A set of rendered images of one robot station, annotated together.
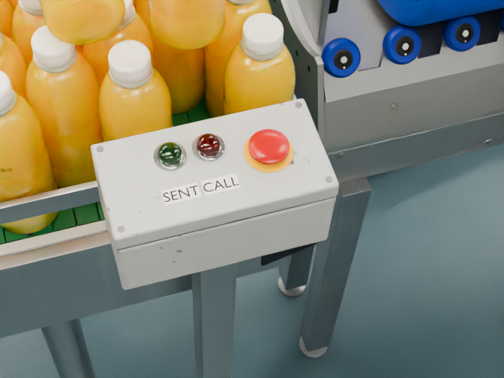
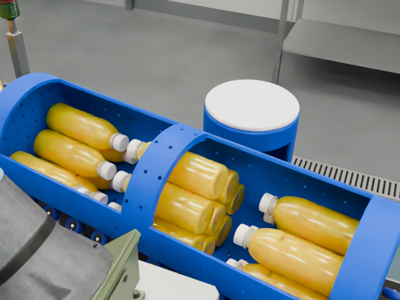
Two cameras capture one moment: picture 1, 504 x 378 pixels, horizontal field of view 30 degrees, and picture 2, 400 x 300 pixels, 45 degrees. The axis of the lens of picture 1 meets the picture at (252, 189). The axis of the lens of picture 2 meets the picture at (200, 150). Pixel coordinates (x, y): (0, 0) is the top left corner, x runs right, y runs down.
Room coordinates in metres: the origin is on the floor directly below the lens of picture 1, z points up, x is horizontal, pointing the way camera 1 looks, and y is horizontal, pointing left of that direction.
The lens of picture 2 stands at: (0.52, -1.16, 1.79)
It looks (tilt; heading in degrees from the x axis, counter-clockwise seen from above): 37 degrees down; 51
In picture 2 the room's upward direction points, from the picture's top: 2 degrees clockwise
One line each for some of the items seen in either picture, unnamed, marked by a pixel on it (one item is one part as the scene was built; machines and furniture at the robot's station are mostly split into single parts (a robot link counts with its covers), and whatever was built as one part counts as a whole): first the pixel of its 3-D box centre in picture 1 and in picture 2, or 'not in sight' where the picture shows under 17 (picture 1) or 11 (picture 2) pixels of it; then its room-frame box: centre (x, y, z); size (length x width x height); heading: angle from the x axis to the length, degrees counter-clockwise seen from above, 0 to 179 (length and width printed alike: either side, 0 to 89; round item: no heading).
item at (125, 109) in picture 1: (137, 128); not in sight; (0.56, 0.12, 1.00); 0.07 x 0.07 x 0.20
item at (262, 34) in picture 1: (262, 34); not in sight; (0.60, 0.00, 1.10); 0.04 x 0.04 x 0.02
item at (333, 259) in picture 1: (328, 275); not in sight; (0.75, -0.15, 0.31); 0.06 x 0.06 x 0.63; 20
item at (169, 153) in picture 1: (169, 153); not in sight; (0.46, 0.07, 1.11); 0.02 x 0.02 x 0.01
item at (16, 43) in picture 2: not in sight; (41, 161); (1.00, 0.43, 0.55); 0.04 x 0.04 x 1.10; 20
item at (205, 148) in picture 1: (208, 144); not in sight; (0.47, 0.04, 1.11); 0.02 x 0.02 x 0.01
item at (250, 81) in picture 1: (258, 101); not in sight; (0.60, 0.00, 1.00); 0.07 x 0.07 x 0.20
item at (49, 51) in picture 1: (52, 45); not in sight; (0.57, 0.19, 1.10); 0.04 x 0.04 x 0.02
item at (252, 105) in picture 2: not in sight; (252, 103); (1.42, -0.30, 1.03); 0.28 x 0.28 x 0.01
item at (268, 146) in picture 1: (268, 148); not in sight; (0.47, -0.01, 1.11); 0.04 x 0.04 x 0.01
